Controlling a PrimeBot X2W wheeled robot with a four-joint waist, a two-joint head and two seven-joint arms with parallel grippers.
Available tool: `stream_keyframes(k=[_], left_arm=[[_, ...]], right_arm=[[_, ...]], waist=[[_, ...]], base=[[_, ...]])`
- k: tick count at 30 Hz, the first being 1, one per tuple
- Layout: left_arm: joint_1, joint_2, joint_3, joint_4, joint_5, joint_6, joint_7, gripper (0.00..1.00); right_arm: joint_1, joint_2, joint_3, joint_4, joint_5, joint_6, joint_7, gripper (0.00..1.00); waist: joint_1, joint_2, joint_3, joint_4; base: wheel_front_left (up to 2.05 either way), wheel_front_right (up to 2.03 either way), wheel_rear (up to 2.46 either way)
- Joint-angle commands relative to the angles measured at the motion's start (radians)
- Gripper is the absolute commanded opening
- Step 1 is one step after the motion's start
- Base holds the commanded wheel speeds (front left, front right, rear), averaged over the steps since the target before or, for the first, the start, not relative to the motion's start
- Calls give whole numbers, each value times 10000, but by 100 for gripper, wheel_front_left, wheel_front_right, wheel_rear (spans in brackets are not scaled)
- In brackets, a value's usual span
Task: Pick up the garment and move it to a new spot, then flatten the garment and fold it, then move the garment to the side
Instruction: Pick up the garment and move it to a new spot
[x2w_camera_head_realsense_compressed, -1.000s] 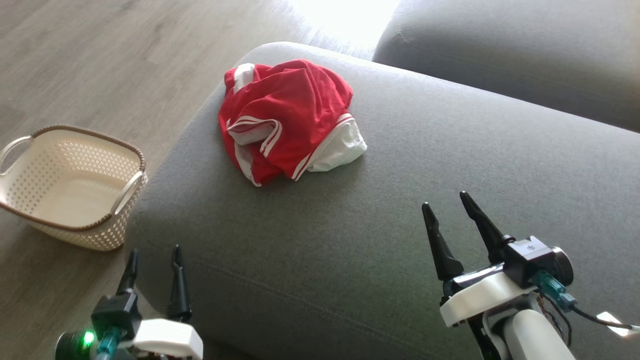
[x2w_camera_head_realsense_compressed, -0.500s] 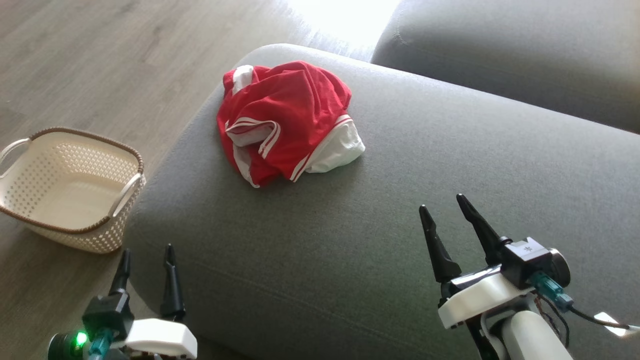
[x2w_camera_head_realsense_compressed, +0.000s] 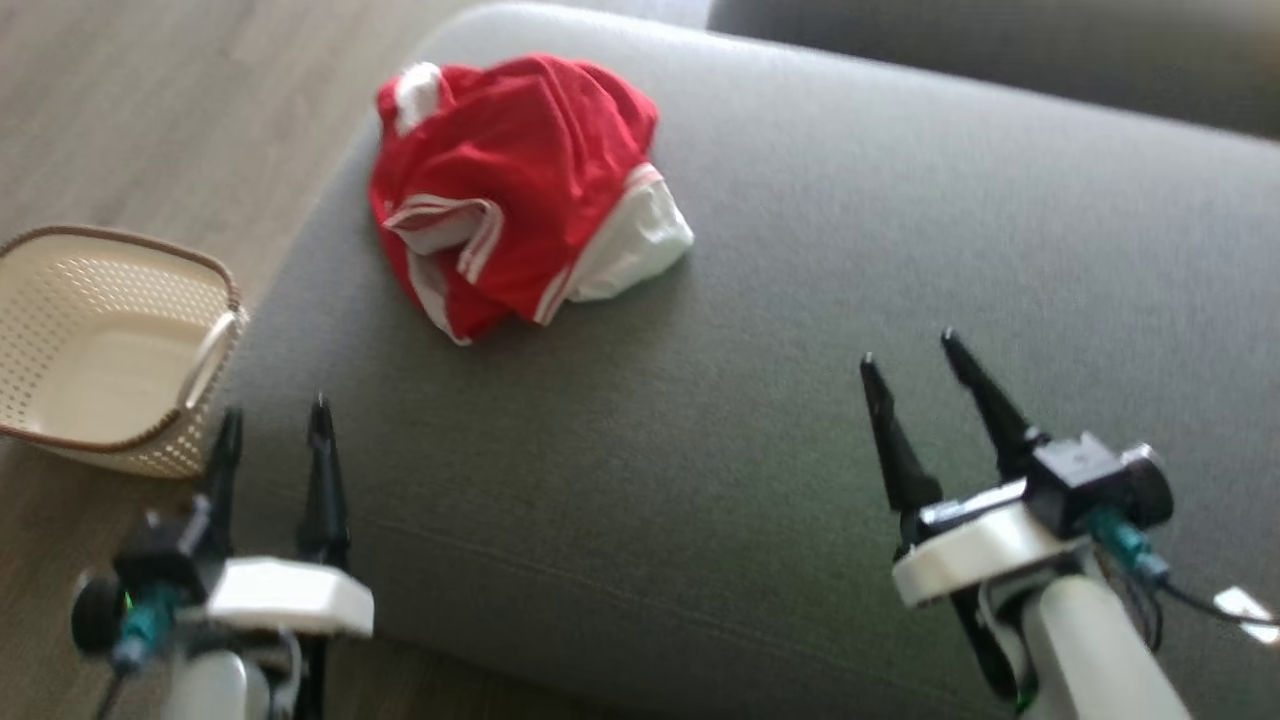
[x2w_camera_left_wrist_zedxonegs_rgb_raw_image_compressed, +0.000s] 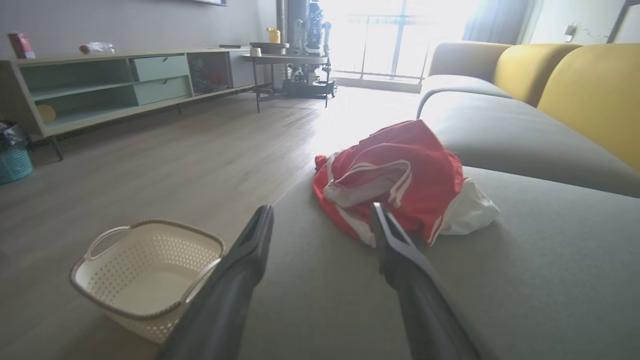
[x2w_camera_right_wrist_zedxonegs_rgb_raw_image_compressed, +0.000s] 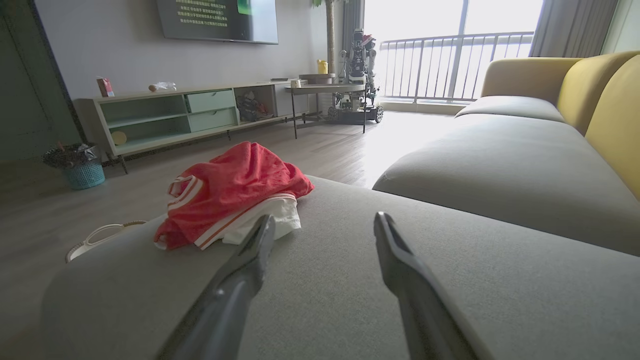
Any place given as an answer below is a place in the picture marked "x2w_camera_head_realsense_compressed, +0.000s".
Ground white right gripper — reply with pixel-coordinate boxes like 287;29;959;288
860;330;1091;715

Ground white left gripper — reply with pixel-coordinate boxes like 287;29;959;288
200;393;376;720

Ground red jersey with white sleeves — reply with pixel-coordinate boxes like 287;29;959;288
368;160;694;346

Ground red Bulls 23 shorts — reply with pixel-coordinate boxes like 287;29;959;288
375;55;661;201

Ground large grey sofa seat cushion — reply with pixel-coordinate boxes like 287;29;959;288
215;0;1280;720

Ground cream perforated laundry basket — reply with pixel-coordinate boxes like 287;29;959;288
0;225;248;479

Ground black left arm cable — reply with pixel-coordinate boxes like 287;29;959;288
95;585;181;720

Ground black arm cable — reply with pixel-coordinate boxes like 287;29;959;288
1088;505;1280;646
95;585;181;720

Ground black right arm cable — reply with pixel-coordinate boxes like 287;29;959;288
1088;505;1280;646

